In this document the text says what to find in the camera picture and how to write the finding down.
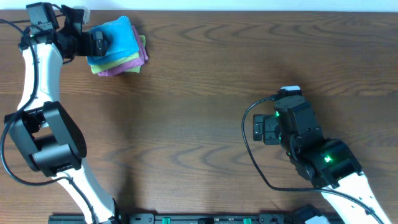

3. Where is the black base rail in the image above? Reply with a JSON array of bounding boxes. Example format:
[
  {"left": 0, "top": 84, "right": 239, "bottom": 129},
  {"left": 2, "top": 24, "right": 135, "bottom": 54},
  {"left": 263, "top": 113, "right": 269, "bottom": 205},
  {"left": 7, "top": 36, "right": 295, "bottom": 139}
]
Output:
[{"left": 48, "top": 213, "right": 344, "bottom": 224}]

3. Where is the pink folded cloth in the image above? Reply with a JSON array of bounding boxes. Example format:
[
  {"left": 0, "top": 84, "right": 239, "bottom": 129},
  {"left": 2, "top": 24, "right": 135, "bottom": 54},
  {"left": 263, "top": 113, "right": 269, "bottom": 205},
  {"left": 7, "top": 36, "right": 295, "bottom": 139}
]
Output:
[{"left": 98, "top": 25, "right": 149, "bottom": 78}]

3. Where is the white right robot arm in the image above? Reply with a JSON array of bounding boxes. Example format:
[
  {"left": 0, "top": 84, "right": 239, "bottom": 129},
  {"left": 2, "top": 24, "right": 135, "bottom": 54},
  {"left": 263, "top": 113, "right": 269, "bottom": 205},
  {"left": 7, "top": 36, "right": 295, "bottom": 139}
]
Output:
[{"left": 253, "top": 111, "right": 390, "bottom": 223}]

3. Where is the blue microfiber cloth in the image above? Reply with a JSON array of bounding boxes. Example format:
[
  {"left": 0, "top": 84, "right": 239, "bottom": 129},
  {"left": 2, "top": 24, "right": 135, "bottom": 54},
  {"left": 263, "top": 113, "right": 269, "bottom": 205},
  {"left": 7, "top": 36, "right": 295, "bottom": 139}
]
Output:
[{"left": 87, "top": 16, "right": 139, "bottom": 65}]

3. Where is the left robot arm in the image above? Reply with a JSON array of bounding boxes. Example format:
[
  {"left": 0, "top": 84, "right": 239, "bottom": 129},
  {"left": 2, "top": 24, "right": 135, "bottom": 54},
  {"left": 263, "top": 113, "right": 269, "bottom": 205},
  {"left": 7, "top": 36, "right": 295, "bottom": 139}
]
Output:
[{"left": 2, "top": 2, "right": 125, "bottom": 223}]

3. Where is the green folded cloth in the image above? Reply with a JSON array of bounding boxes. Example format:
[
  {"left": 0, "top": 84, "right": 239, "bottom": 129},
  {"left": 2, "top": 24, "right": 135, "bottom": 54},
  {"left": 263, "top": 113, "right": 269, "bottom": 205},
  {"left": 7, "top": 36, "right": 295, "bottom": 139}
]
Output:
[{"left": 89, "top": 34, "right": 147, "bottom": 75}]

